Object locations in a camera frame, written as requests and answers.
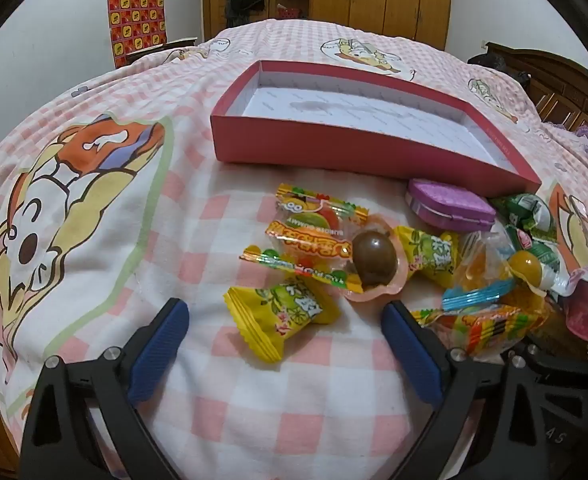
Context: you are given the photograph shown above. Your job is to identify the red cardboard box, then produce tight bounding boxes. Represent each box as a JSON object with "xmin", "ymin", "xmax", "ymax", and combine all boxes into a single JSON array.
[{"xmin": 210, "ymin": 60, "xmax": 542, "ymax": 196}]

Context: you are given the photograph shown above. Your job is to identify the green snack pouch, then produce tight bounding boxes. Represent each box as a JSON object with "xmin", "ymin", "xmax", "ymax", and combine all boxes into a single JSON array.
[
  {"xmin": 491, "ymin": 192, "xmax": 557, "ymax": 241},
  {"xmin": 504, "ymin": 225, "xmax": 572, "ymax": 291}
]

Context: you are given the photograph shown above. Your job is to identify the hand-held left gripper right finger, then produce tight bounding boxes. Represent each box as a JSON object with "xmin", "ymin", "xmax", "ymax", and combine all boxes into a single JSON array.
[{"xmin": 380, "ymin": 301, "xmax": 542, "ymax": 480}]

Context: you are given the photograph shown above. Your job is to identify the yellow lime candy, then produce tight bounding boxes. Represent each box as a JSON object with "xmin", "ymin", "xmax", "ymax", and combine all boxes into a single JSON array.
[
  {"xmin": 394, "ymin": 225, "xmax": 461, "ymax": 291},
  {"xmin": 223, "ymin": 280, "xmax": 341, "ymax": 363}
]

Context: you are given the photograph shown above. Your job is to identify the purple tin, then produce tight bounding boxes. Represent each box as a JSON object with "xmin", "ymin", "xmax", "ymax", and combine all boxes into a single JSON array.
[{"xmin": 406, "ymin": 178, "xmax": 496, "ymax": 233}]

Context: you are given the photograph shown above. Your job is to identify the brown chocolate ball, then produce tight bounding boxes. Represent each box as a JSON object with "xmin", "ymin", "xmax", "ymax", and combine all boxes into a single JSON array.
[{"xmin": 344, "ymin": 212, "xmax": 410, "ymax": 303}]

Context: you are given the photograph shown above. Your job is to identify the colourful gummy packet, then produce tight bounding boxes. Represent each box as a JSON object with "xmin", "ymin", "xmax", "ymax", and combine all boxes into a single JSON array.
[
  {"xmin": 239, "ymin": 220, "xmax": 365, "ymax": 293},
  {"xmin": 411, "ymin": 305, "xmax": 525, "ymax": 358},
  {"xmin": 275, "ymin": 183, "xmax": 370, "ymax": 231}
]

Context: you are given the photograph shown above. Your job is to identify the orange yellow snack bag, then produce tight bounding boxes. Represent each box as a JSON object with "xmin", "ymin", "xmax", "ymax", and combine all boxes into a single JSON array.
[{"xmin": 499, "ymin": 290, "xmax": 575, "ymax": 346}]

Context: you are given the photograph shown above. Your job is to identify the clear packet with blue edge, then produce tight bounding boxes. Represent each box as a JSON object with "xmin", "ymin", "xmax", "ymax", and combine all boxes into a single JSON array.
[{"xmin": 441, "ymin": 232, "xmax": 517, "ymax": 313}]

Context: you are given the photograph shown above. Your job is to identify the pink checked printed blanket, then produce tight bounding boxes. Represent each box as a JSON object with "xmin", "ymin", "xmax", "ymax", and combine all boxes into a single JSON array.
[{"xmin": 0, "ymin": 19, "xmax": 588, "ymax": 480}]

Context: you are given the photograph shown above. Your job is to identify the dark wooden headboard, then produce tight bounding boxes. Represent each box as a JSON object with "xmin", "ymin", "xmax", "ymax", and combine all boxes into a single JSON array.
[{"xmin": 468, "ymin": 41, "xmax": 588, "ymax": 131}]

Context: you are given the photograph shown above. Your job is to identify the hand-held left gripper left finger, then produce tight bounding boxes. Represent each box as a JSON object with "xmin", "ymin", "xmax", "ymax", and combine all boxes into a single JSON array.
[{"xmin": 19, "ymin": 298, "xmax": 191, "ymax": 480}]

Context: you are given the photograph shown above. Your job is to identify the red yellow wall poster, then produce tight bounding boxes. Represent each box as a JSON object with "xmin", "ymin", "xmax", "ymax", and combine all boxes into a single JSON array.
[{"xmin": 106, "ymin": 0, "xmax": 167, "ymax": 68}]

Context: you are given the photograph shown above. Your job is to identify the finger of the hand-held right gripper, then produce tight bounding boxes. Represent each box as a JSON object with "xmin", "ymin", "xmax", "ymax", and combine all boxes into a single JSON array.
[{"xmin": 521, "ymin": 340, "xmax": 588, "ymax": 391}]

